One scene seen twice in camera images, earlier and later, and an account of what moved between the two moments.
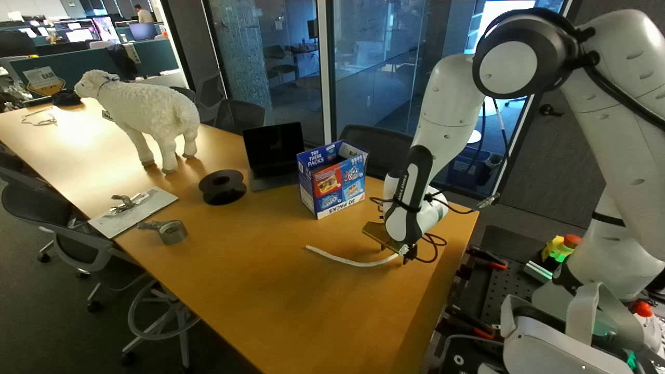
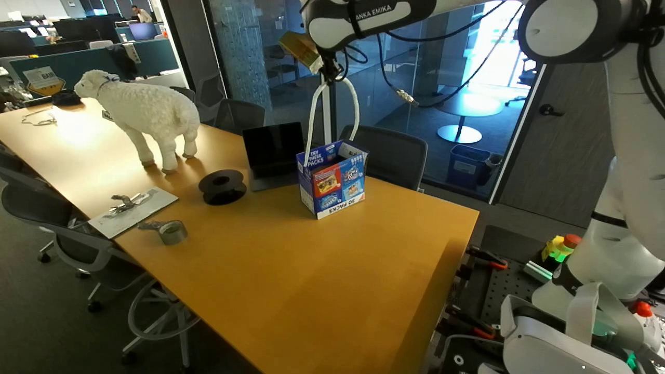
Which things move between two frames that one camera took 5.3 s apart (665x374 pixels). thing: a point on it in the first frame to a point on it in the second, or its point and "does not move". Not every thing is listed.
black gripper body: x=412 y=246 to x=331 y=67
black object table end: x=66 y=99 does not move
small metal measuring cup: x=168 y=231 does not move
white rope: x=352 y=263 to x=326 y=87
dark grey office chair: x=386 y=149 does not move
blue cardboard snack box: x=331 y=177 does not move
